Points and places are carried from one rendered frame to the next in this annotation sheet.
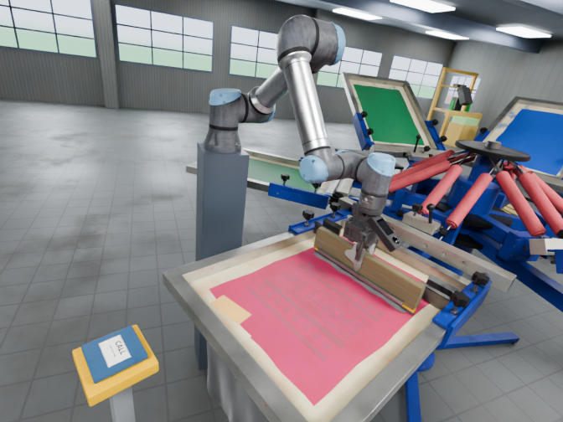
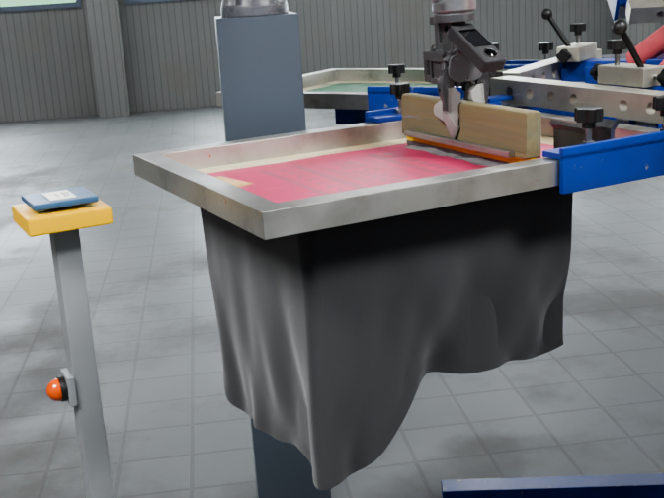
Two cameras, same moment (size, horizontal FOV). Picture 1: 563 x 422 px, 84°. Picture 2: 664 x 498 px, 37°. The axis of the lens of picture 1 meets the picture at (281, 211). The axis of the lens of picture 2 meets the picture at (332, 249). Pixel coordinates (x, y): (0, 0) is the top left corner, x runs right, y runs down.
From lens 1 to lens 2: 1.11 m
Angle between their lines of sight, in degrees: 20
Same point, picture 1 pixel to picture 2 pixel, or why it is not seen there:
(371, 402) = (366, 192)
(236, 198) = (286, 102)
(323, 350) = not seen: hidden behind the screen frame
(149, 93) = (200, 67)
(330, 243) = (420, 111)
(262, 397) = (222, 194)
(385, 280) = (489, 128)
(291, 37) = not seen: outside the picture
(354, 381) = not seen: hidden behind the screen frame
